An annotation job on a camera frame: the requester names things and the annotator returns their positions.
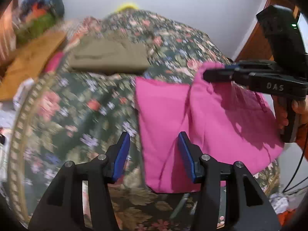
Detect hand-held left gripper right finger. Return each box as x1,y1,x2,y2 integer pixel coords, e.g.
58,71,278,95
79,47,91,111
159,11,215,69
177,131,282,231

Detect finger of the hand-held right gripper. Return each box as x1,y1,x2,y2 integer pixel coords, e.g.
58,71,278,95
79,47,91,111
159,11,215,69
225,61,278,72
203,68,251,83

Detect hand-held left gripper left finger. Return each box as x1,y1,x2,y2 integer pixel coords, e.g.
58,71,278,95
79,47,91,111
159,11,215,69
28,131,131,231

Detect pink pants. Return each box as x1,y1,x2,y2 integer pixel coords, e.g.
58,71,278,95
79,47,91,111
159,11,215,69
134,62,285,194

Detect person's right forearm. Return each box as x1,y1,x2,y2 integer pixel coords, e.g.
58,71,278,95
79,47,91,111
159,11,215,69
295,122,308,162

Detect folded olive pants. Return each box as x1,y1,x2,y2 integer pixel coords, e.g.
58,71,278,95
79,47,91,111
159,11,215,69
68,37,151,74

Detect person's right hand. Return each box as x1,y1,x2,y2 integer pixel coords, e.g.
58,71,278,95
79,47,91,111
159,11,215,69
273,96,308,131

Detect dark floral blanket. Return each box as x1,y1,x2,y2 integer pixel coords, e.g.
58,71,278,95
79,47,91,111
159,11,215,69
7,9,282,231

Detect small white crumpled cloth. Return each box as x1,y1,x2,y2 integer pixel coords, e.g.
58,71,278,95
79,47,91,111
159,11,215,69
268,192,290,215

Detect yellow foam tube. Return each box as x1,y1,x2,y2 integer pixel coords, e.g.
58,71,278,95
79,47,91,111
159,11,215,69
115,2,139,13

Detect wooden lap table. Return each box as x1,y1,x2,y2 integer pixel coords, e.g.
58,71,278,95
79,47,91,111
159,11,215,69
0,29,67,102

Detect green bag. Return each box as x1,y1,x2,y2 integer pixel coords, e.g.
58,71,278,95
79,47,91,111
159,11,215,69
15,13,58,44

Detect orange curtain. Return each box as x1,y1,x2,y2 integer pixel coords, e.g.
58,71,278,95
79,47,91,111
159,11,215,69
0,1,18,64

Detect pile of clothes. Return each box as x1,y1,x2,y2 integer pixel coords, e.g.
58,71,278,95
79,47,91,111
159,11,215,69
20,0,65,20

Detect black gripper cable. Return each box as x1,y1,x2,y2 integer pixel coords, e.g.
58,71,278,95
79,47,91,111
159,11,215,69
282,144,308,195

